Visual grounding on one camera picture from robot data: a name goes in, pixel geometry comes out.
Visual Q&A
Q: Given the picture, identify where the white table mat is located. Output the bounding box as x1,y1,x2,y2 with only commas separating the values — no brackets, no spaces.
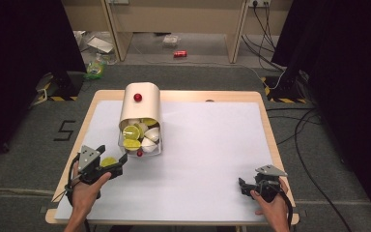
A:
55,100,283,223

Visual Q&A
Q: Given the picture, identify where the black stand base striped tape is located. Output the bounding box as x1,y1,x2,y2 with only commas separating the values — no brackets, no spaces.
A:
260,74,307,104
34,72,85,102

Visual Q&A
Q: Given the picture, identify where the lime half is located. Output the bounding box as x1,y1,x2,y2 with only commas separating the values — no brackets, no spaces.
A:
123,138,142,152
122,125,141,141
141,117,158,128
100,156,119,168

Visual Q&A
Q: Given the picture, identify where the black curtain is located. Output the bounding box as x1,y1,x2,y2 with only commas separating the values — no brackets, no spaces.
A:
271,0,371,228
0,0,88,168

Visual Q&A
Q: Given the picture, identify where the white floor cable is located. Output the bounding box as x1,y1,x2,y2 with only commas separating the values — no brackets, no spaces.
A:
130,41,286,92

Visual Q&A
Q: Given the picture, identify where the white flat board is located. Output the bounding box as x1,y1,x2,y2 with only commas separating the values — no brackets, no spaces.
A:
86,35,115,54

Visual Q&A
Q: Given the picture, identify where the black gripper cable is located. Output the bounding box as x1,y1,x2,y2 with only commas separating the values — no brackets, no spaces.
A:
279,186,295,230
64,154,81,208

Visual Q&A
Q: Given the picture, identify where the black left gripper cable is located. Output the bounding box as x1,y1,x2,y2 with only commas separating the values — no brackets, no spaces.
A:
64,154,81,208

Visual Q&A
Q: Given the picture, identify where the person's left hand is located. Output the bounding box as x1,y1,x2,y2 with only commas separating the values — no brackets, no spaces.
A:
71,160,113,217

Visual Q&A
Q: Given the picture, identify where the person's right hand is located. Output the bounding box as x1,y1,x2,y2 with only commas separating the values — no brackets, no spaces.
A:
250,177,291,226

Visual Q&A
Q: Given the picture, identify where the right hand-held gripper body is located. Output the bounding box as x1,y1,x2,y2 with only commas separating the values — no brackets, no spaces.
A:
252,164,288,204

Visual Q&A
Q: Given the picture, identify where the green plastic bag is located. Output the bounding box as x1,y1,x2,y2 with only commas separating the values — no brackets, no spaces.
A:
83,59,107,81

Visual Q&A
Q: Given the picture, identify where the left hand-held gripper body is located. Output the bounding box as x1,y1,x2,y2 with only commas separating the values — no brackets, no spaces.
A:
77,145,124,186

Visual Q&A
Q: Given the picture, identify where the white wall socket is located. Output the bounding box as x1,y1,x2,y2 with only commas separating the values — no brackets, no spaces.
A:
247,0,271,9

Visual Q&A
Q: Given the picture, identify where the black cable bundle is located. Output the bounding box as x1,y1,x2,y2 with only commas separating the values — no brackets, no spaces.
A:
241,2,286,73

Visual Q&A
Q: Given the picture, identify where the black floor cable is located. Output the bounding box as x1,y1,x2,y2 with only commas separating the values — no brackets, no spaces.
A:
265,107,356,232

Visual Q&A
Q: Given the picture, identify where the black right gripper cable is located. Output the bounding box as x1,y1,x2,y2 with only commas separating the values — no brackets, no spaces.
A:
279,186,295,230

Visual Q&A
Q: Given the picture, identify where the beige wooden desk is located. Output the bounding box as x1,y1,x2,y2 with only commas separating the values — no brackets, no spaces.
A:
61,0,295,65

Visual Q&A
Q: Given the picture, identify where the wooden table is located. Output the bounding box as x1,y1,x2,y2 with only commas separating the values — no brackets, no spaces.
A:
44,89,300,226

